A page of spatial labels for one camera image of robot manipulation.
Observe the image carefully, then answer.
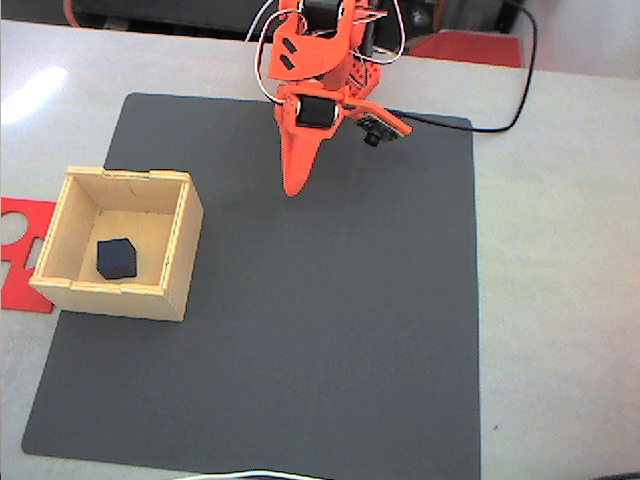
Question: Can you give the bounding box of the dark blue cube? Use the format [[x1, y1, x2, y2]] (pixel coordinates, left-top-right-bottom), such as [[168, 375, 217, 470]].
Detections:
[[95, 237, 139, 281]]

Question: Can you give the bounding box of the open wooden box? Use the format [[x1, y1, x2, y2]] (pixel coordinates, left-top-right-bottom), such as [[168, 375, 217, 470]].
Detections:
[[28, 166, 205, 324]]

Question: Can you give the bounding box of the dark grey mat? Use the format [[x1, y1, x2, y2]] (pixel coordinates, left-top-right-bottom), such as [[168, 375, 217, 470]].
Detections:
[[21, 92, 482, 480]]

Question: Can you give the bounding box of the red flat object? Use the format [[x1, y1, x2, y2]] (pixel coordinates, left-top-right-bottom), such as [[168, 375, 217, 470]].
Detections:
[[407, 28, 525, 69]]

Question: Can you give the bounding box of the black background equipment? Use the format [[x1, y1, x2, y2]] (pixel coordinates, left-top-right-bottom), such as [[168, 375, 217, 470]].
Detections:
[[69, 0, 281, 44]]

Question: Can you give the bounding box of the red cutout sheet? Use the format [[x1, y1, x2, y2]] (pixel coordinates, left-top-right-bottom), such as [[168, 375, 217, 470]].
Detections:
[[0, 197, 57, 315]]

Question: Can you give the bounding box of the wrist camera on orange bracket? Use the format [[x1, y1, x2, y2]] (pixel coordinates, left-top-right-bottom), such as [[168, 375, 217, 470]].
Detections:
[[344, 97, 414, 149]]

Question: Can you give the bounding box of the long black camera cable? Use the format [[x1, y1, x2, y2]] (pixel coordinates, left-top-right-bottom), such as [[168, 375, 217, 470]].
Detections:
[[394, 0, 539, 134]]

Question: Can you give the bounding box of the orange cable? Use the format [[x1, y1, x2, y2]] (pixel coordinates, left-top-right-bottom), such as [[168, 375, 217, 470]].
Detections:
[[62, 0, 96, 29]]

